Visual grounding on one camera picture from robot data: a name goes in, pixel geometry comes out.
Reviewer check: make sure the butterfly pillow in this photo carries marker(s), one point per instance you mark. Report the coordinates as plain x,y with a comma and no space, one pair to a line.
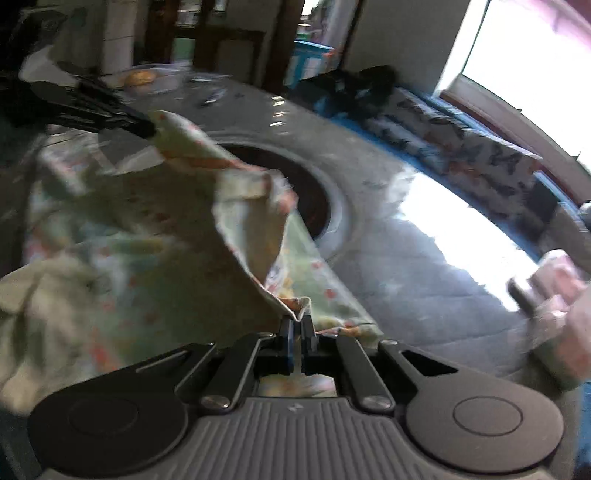
492,171
414,127

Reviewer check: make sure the dark phone on table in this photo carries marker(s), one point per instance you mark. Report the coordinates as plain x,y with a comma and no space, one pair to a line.
524,295

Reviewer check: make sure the butterfly pillow right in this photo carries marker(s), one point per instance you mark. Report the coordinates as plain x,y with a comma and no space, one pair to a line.
492,171

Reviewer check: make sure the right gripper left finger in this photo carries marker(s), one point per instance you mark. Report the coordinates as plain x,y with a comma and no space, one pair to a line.
254,356

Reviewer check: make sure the tissue pack front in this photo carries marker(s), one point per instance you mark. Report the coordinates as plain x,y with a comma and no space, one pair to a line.
562,319

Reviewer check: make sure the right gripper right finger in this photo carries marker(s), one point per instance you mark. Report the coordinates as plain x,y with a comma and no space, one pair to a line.
345,360

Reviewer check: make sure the grey cushion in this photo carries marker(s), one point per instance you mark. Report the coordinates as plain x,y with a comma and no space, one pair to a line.
566,231

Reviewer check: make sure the green floral child garment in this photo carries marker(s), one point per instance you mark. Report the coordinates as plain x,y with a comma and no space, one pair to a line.
184,242

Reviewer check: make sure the black bag on sofa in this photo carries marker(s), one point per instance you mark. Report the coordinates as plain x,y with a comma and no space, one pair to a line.
342,93

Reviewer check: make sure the clear plastic tray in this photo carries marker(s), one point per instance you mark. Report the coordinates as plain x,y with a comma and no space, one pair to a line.
152,79

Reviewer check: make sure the blue cabinet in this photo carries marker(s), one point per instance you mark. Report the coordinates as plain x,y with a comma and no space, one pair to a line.
307,60

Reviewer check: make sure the window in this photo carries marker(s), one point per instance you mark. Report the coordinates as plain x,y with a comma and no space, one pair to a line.
528,74

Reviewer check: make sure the butterfly pillow left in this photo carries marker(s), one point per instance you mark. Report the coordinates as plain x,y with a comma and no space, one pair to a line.
414,127

